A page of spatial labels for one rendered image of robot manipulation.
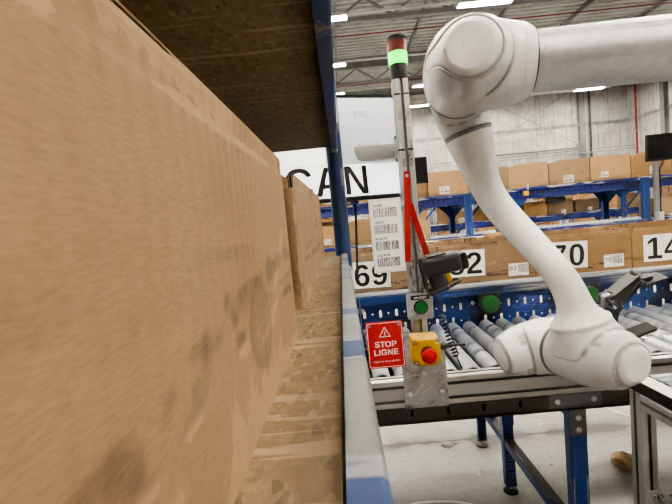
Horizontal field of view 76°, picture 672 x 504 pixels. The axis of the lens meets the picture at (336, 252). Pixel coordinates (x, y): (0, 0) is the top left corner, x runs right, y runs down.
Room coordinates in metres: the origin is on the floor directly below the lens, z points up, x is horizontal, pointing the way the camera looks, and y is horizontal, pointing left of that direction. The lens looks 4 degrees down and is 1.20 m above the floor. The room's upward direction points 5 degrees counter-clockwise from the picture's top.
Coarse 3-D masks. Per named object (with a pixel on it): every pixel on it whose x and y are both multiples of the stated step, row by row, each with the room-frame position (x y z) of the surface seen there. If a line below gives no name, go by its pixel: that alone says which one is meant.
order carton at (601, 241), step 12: (576, 228) 2.02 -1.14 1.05; (588, 228) 2.01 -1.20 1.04; (600, 228) 1.93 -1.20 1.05; (612, 228) 1.84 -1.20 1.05; (624, 228) 1.76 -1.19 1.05; (552, 240) 1.73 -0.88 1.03; (564, 240) 1.73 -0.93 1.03; (576, 240) 1.73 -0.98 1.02; (588, 240) 1.73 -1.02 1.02; (600, 240) 1.73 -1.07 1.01; (612, 240) 1.73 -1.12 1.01; (624, 240) 1.73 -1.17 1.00; (588, 252) 1.73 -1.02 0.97; (600, 252) 1.73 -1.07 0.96; (612, 252) 1.73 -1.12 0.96; (624, 252) 1.73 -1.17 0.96; (588, 264) 1.73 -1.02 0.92; (600, 264) 1.73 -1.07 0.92; (624, 264) 1.73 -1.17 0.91; (540, 276) 1.73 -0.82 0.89
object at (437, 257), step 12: (444, 252) 1.10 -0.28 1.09; (456, 252) 1.09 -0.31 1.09; (420, 264) 1.11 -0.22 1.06; (432, 264) 1.08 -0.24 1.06; (444, 264) 1.08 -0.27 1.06; (456, 264) 1.08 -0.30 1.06; (468, 264) 1.08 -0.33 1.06; (432, 276) 1.09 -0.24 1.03; (444, 276) 1.10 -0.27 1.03; (432, 288) 1.11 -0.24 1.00; (444, 288) 1.09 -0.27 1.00
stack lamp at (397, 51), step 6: (390, 42) 1.15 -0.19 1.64; (396, 42) 1.14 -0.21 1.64; (402, 42) 1.14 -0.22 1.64; (390, 48) 1.15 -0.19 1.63; (396, 48) 1.14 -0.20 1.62; (402, 48) 1.14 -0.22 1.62; (390, 54) 1.15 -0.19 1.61; (396, 54) 1.14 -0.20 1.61; (402, 54) 1.14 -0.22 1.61; (390, 60) 1.15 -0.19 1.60; (396, 60) 1.14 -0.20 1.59; (402, 60) 1.14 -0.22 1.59
